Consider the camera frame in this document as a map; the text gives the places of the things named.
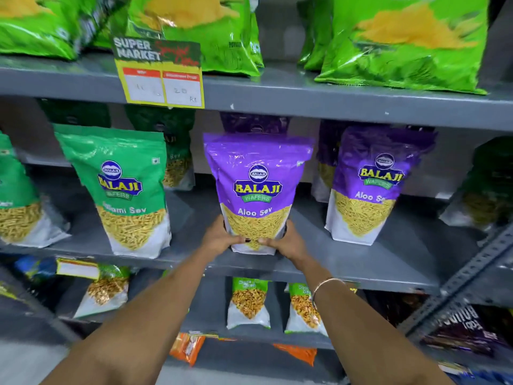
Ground person's right hand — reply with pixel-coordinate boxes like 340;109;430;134
258;220;312;266

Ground person's left hand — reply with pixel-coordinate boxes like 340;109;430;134
200;215;247;259

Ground purple snack packet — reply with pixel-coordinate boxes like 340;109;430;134
219;111;290;135
203;132;315;256
324;124;438;246
311;120;346;203

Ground person's right forearm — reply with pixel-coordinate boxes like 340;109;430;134
292;254;455;385

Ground person's left forearm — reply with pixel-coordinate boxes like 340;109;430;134
40;248;225;385

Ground small green snack packet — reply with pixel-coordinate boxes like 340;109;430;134
73;264;131;319
226;276;272;330
284;282;329;337

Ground grey metal shelf board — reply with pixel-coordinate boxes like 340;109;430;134
56;270;346;350
0;158;513;295
0;51;513;133

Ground orange snack packet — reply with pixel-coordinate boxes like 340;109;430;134
169;332;206;367
273;343;317;367

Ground small yellow price label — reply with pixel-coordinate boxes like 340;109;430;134
56;258;100;280

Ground yellow shelf price tag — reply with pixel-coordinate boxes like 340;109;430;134
111;34;205;109

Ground grey slotted metal upright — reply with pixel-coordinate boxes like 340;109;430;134
398;224;513;338

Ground blue snack packet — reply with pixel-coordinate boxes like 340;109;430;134
14;255;57;283

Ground light green chips bag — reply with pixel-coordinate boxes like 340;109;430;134
314;0;491;96
126;0;265;77
0;0;102;61
90;0;134;51
296;0;336;72

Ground dark brown snack packet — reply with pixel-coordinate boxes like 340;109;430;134
424;304;513;358

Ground dark green snack packet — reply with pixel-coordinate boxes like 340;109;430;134
438;136;513;232

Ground thin metal bracelet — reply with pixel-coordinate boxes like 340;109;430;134
311;278;346;306

